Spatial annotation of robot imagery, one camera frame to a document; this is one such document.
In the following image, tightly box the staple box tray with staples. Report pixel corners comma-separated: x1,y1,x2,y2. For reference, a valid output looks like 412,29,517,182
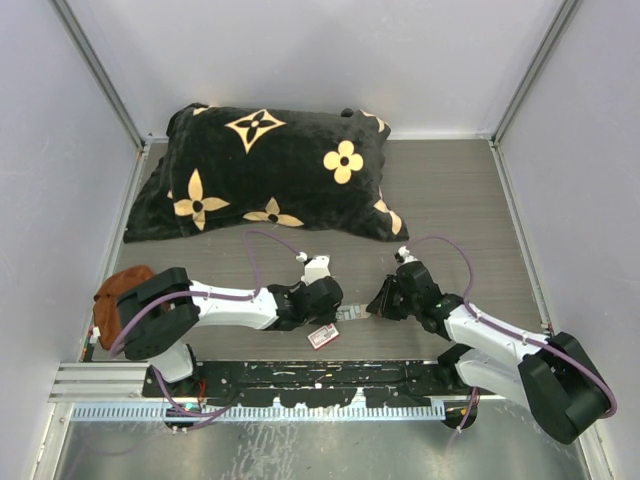
335,304,371,322

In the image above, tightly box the red white staple box sleeve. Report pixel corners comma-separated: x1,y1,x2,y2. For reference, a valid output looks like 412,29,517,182
307,323,340,350

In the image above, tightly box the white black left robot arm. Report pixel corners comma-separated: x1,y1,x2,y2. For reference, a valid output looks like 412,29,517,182
110,265,343,383

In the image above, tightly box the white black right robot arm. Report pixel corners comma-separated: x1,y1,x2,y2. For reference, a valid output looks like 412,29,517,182
366,261,615,444

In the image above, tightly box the black floral pattern pillow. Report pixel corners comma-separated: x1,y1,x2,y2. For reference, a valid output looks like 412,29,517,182
123,103,409,243

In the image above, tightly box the brown crumpled cloth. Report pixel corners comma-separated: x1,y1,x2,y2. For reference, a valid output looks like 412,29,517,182
93,265,154,350

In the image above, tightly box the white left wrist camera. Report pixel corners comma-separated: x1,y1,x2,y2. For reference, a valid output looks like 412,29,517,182
301,255,331,285

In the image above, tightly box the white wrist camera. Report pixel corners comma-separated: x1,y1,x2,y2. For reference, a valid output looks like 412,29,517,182
394,246,419,267
301,255,331,285

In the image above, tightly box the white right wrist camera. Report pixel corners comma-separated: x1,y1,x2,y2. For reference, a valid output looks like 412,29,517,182
394,246,419,267

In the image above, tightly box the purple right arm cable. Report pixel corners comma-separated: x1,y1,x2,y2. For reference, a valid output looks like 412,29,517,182
407,236,618,419

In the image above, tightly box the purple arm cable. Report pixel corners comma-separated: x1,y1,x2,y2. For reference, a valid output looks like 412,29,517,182
109,229,309,357
407,236,618,419

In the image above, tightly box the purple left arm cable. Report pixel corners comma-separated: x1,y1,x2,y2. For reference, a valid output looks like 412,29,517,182
109,229,309,357

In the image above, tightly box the white slotted cable duct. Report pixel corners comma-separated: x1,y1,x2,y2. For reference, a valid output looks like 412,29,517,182
70,401,446,423

